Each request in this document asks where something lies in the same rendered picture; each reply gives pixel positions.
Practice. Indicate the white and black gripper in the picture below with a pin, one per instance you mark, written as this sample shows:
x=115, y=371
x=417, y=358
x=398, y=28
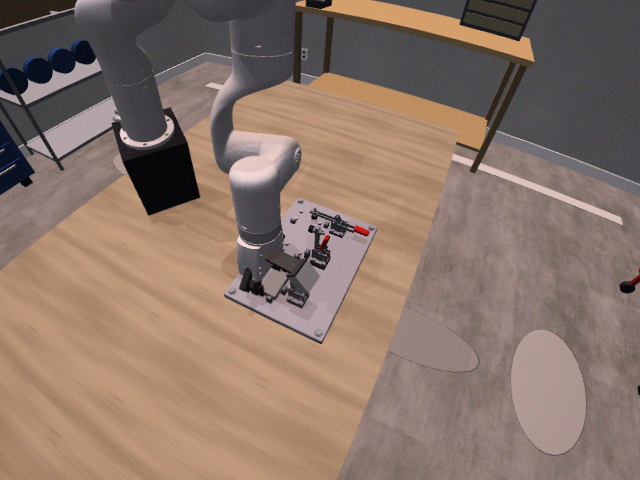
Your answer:
x=251, y=262

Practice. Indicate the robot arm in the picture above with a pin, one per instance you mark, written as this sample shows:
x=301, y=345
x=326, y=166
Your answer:
x=262, y=46

